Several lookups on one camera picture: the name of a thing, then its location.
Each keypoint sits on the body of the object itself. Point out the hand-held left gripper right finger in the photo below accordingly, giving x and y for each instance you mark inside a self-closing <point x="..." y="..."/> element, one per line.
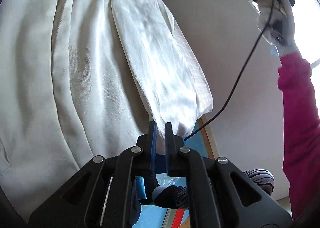
<point x="168" y="143"/>

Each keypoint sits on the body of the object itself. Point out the red and white object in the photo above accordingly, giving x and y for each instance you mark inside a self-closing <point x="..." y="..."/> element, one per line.
<point x="177" y="218"/>

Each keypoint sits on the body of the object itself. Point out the white and blue jacket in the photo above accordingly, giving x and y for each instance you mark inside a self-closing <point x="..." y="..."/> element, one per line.
<point x="87" y="67"/>

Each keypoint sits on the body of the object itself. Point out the person's right hand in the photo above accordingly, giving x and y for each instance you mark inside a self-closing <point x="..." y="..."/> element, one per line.
<point x="282" y="17"/>

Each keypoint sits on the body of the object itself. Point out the person's right forearm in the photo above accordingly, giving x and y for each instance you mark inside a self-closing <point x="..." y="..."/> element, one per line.
<point x="300" y="118"/>

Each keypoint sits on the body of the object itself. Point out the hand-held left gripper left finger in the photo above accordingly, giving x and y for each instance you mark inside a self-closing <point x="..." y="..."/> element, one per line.
<point x="152" y="143"/>

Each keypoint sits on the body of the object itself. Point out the black white striped cloth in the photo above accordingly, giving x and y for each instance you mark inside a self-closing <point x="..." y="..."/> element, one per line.
<point x="260" y="179"/>
<point x="170" y="196"/>

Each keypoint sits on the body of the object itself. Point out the clear plastic bag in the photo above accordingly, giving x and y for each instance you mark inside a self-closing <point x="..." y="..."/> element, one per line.
<point x="166" y="181"/>

